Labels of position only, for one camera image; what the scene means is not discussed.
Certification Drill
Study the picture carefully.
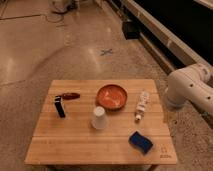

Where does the black box on floor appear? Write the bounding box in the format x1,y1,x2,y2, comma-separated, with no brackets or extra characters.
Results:
122,22,140,40

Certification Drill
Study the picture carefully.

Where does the blue sponge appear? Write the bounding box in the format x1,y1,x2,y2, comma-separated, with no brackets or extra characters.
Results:
129,131,153,154

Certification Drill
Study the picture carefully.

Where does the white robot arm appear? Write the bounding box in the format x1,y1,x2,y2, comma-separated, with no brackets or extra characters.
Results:
164,63,213,117

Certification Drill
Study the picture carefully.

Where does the orange ceramic bowl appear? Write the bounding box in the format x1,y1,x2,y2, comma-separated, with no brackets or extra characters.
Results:
96,84,128,110

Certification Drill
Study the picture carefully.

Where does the white tube with label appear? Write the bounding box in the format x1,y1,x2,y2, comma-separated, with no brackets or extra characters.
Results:
135,91,149,121

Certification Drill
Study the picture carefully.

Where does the reddish brown oval object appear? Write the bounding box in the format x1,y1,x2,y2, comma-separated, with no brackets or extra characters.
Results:
61,93,80,100

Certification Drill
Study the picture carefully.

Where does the black eraser block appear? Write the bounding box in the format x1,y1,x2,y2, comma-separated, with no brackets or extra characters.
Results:
54,96,66,118

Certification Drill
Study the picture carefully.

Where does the wooden table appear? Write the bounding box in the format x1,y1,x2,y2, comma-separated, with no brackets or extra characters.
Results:
25,79,177,165

